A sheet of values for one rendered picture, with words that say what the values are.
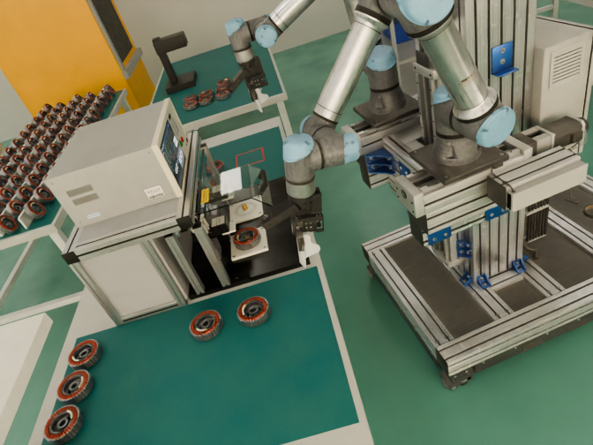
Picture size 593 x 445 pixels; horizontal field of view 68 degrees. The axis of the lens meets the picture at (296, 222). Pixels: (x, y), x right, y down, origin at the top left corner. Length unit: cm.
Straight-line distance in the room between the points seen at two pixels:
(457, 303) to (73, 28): 437
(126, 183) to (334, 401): 95
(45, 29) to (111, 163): 382
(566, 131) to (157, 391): 157
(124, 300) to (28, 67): 401
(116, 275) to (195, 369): 44
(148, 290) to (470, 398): 138
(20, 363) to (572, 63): 180
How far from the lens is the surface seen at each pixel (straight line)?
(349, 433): 124
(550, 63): 175
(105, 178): 159
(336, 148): 110
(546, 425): 209
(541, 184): 154
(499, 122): 130
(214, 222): 173
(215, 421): 137
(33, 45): 537
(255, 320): 148
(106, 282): 169
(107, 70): 524
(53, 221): 282
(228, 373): 144
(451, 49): 116
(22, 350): 119
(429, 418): 208
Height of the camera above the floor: 184
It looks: 36 degrees down
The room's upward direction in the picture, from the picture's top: 19 degrees counter-clockwise
